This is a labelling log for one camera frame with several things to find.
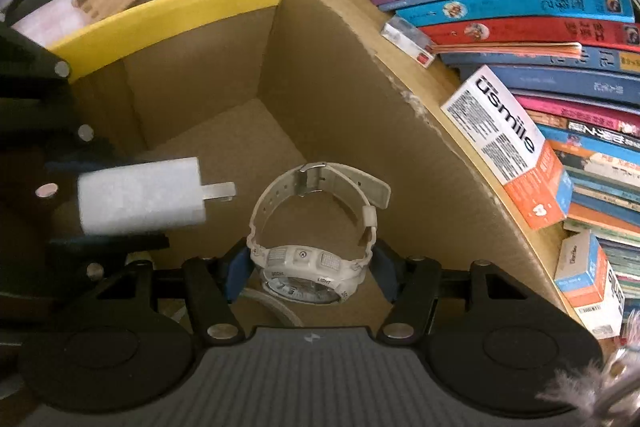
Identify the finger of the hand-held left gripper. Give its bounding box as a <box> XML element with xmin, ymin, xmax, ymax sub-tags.
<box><xmin>0</xmin><ymin>26</ymin><xmax>127</xmax><ymax>176</ymax></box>
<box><xmin>29</xmin><ymin>184</ymin><xmax>171</xmax><ymax>282</ymax></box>

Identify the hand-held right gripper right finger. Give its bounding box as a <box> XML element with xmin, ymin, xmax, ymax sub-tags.
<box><xmin>372</xmin><ymin>239</ymin><xmax>532</xmax><ymax>343</ymax></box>

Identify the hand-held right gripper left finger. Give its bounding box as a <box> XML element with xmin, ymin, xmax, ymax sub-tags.
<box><xmin>92</xmin><ymin>239</ymin><xmax>250</xmax><ymax>343</ymax></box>

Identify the white charger plug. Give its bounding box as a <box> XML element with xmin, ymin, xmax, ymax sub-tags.
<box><xmin>77</xmin><ymin>156</ymin><xmax>237</xmax><ymax>236</ymax></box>

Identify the clear tape roll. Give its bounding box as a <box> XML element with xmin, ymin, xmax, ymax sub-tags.
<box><xmin>240</xmin><ymin>288</ymin><xmax>304</xmax><ymax>329</ymax></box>

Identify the white wrist watch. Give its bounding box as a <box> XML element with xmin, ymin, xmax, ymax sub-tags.
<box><xmin>247</xmin><ymin>162</ymin><xmax>392</xmax><ymax>306</ymax></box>

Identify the yellow cardboard box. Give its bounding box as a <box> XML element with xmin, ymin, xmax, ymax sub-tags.
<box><xmin>47</xmin><ymin>0</ymin><xmax>593</xmax><ymax>343</ymax></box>

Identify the large white orange box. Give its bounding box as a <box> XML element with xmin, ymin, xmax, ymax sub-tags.
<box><xmin>440</xmin><ymin>64</ymin><xmax>575</xmax><ymax>229</ymax></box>

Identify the small blue orange box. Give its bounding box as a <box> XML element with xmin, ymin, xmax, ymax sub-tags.
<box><xmin>554</xmin><ymin>231</ymin><xmax>626</xmax><ymax>340</ymax></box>

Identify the grey fluffy fabric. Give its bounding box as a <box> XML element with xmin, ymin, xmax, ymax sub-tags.
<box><xmin>537</xmin><ymin>354</ymin><xmax>640</xmax><ymax>427</ymax></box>

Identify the small white red box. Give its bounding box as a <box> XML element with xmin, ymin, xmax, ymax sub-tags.
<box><xmin>382</xmin><ymin>16</ymin><xmax>437</xmax><ymax>68</ymax></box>

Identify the row of colourful books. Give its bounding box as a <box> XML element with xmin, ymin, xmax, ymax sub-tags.
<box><xmin>319</xmin><ymin>0</ymin><xmax>640</xmax><ymax>258</ymax></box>

